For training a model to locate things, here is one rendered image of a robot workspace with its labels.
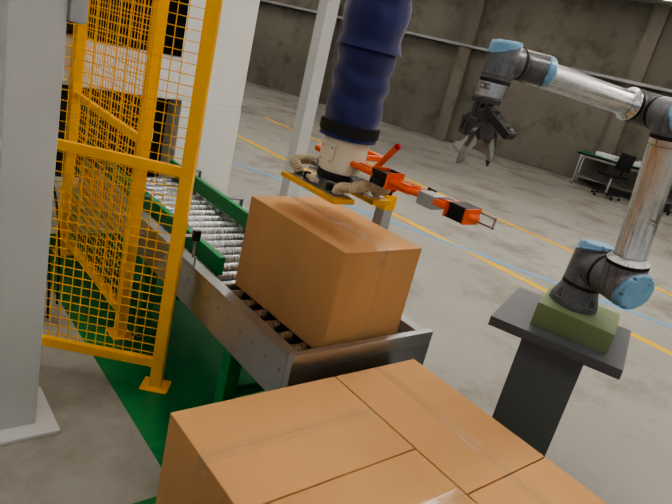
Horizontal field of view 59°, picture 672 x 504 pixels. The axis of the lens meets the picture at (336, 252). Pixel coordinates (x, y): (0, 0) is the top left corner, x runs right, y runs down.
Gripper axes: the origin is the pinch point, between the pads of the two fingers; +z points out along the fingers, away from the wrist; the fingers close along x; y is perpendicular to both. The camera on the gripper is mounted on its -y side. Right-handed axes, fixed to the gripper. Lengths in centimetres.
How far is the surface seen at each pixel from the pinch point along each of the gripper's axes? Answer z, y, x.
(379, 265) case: 45, 27, 0
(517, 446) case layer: 80, -38, -14
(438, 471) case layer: 80, -36, 21
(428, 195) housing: 13.3, 10.9, 3.7
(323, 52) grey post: -17, 302, -164
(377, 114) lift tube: -4.8, 48.1, -0.8
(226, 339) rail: 90, 61, 35
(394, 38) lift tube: -31, 47, 1
